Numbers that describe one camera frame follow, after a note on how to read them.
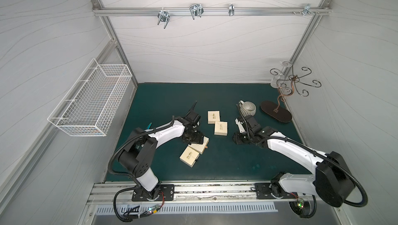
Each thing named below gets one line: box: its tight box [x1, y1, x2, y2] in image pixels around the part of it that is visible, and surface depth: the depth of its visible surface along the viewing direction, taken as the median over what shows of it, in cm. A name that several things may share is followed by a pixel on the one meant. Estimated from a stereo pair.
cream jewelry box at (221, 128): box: [214, 121, 228, 136], surface depth 95 cm
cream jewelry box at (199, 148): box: [188, 136, 210, 155], surface depth 87 cm
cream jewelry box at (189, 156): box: [179, 146, 200, 168], surface depth 84 cm
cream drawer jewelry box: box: [207, 110, 221, 124], surface depth 100 cm
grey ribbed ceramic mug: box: [238, 100, 257, 117], surface depth 103 cm
